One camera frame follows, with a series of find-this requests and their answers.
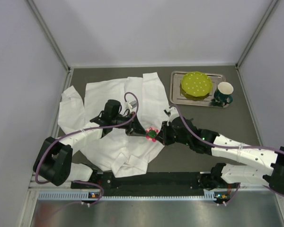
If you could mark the green dotted plate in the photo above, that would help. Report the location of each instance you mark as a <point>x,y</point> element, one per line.
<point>195,85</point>

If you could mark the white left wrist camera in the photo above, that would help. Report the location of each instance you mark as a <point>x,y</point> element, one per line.
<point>131,105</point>

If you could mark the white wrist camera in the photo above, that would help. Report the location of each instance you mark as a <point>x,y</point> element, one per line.
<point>172,113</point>
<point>131,105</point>

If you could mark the pink flower brooch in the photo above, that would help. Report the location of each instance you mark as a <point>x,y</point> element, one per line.
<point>151,133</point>

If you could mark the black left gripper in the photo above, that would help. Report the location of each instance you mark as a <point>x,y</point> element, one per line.
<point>132,127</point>

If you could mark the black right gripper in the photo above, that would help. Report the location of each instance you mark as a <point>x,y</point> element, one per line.
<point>167,134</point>

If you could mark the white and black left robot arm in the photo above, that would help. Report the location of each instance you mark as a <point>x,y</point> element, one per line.
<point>54,161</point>

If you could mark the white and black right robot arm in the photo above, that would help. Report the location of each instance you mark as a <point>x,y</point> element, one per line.
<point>257,165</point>

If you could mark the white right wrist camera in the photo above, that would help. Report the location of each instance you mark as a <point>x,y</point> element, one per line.
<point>172,113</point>

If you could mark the dark green mug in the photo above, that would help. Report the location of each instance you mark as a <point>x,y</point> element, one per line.
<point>223,93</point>

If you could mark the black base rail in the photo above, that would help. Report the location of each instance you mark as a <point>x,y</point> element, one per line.
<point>159,184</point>

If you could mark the silver metal tray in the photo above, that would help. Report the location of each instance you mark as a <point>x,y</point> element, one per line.
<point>176,97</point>

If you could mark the white shirt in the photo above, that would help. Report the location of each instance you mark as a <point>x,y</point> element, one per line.
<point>123,155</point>

